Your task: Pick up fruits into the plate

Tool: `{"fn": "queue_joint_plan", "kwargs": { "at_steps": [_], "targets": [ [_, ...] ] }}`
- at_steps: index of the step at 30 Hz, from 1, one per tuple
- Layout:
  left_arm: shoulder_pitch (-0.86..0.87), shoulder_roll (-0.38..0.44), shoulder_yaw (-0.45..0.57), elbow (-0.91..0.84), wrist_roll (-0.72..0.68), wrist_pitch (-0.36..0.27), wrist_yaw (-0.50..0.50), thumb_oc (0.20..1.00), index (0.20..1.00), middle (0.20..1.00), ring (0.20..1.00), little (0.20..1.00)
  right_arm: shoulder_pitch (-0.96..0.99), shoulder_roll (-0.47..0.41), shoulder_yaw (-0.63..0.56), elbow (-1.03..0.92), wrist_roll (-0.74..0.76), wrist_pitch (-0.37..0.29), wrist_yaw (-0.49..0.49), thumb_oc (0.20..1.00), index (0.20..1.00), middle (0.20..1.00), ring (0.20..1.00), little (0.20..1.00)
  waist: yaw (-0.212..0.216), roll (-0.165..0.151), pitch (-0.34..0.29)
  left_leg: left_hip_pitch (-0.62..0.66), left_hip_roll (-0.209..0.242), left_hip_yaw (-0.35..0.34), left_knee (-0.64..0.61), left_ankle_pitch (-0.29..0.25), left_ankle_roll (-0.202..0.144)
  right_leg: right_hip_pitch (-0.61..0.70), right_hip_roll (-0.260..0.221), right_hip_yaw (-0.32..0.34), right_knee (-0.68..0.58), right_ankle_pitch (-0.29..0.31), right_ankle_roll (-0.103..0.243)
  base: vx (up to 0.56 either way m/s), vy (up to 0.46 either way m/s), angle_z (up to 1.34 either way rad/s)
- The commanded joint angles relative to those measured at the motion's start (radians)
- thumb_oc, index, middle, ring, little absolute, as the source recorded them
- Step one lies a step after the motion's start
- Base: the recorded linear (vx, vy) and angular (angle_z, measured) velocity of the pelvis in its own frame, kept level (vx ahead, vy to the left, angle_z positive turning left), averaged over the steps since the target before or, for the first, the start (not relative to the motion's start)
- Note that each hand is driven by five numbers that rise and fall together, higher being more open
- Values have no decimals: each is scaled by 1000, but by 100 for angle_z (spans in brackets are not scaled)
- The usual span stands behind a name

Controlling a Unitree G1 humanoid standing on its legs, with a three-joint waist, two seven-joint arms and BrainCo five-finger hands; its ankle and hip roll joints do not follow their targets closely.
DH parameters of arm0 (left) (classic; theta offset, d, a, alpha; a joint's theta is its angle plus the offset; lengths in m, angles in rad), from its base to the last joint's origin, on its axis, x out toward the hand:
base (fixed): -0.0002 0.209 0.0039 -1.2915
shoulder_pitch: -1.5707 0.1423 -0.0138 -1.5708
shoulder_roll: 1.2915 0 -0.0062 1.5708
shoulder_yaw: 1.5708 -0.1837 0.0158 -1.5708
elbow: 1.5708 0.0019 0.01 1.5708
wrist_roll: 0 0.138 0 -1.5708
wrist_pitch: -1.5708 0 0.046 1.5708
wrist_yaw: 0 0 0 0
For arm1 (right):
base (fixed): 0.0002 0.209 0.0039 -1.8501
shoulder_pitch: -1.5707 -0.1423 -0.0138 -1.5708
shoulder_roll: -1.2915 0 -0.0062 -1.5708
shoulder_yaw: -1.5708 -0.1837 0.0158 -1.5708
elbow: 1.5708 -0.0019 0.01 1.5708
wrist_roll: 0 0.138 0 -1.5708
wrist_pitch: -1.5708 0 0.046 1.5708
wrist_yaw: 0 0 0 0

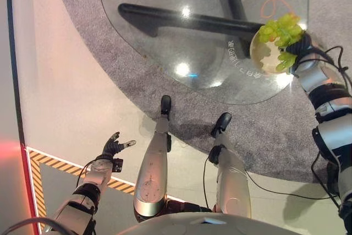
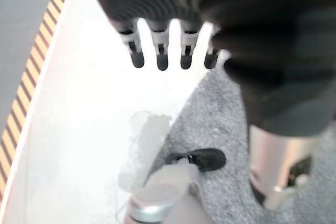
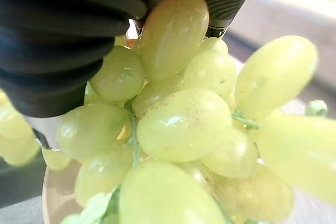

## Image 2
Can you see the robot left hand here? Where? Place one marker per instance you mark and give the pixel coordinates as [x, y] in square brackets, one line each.
[262, 37]

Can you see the robot dark foot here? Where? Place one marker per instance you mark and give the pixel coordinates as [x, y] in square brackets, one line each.
[207, 159]

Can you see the robot silver leg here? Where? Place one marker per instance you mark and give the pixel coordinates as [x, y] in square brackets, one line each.
[162, 197]

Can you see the yellow black hazard tape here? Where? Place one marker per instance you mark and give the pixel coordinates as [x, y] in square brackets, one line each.
[39, 51]

